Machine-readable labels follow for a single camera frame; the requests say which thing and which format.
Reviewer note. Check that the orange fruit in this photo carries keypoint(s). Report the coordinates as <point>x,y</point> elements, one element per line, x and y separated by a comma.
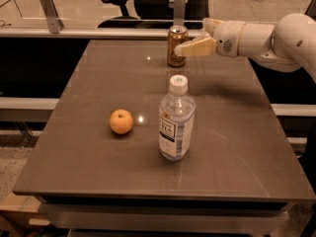
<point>121,121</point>

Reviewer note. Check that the left metal bracket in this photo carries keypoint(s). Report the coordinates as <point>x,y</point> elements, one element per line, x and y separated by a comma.
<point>54,23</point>

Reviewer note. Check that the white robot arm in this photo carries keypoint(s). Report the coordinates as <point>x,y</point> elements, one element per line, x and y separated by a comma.
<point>285,46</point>

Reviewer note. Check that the black office chair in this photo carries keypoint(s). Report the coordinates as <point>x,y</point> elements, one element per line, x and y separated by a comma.
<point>156,14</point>

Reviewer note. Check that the orange soda can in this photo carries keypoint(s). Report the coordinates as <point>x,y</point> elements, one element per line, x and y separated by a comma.
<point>176,35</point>

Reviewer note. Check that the clear plastic water bottle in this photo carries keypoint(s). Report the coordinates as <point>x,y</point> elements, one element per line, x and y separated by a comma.
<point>176,119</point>

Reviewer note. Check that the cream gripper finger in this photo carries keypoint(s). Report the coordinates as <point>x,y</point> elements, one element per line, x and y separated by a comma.
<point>211,26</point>
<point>199,46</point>

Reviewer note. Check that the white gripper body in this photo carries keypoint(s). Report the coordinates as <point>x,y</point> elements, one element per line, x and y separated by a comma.
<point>227,39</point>

